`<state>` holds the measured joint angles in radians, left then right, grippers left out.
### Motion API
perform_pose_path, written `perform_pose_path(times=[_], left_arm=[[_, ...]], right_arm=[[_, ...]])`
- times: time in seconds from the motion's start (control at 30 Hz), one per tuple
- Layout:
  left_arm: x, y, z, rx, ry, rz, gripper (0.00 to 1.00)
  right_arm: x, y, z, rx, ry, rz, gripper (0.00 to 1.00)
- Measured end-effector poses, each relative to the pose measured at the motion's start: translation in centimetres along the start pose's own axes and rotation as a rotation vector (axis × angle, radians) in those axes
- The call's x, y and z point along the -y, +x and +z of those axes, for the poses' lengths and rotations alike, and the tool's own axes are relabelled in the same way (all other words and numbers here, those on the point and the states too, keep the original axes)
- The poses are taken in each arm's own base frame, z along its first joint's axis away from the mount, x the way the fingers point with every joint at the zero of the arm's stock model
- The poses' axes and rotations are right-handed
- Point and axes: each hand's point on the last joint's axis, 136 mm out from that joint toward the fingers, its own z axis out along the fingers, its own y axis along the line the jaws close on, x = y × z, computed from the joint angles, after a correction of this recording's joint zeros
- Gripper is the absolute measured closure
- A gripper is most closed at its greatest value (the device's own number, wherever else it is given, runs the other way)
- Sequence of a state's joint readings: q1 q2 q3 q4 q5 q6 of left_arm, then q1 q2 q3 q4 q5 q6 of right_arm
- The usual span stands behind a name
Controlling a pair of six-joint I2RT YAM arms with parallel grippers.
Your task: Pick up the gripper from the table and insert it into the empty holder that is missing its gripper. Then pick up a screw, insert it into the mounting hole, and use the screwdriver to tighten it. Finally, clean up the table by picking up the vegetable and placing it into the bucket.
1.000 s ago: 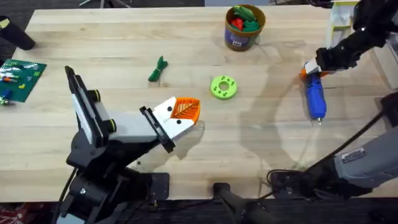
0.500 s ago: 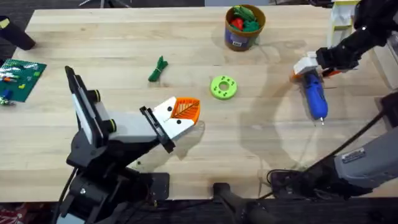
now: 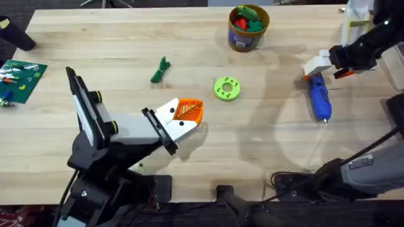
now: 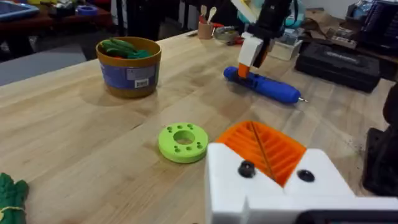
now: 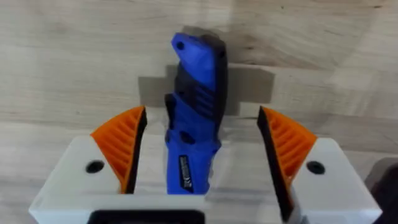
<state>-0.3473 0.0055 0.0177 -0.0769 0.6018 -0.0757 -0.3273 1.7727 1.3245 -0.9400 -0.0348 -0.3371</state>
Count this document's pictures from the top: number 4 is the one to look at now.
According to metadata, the black crate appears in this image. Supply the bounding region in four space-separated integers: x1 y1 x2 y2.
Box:
359 0 398 53

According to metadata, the white orange left gripper right finger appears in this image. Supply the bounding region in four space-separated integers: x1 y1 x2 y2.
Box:
252 121 356 198

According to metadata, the brown tub with toys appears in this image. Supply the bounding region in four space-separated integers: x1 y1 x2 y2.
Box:
95 36 162 99

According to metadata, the wooden cup with utensils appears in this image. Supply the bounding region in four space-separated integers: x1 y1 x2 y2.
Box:
197 4 218 40

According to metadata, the white box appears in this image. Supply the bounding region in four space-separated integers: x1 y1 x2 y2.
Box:
268 37 303 62

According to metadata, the blue tray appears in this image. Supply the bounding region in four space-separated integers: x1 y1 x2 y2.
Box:
0 0 40 22

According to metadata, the cardboard box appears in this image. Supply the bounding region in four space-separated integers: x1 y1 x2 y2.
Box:
303 8 359 50

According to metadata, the green toy vegetable bundle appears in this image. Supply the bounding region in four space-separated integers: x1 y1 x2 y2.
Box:
0 172 30 224

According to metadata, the black tool case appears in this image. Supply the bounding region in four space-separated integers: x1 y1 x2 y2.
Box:
294 42 382 93

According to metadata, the blue tape roll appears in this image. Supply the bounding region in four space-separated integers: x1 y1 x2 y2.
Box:
75 5 99 17

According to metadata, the white orange left gripper left finger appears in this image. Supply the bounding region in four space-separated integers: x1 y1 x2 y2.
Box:
205 120 284 224

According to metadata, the green disc with holes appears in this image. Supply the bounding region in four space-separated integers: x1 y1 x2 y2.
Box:
157 122 209 164

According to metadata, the blue electric screwdriver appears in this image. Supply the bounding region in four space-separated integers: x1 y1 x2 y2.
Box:
223 65 309 105

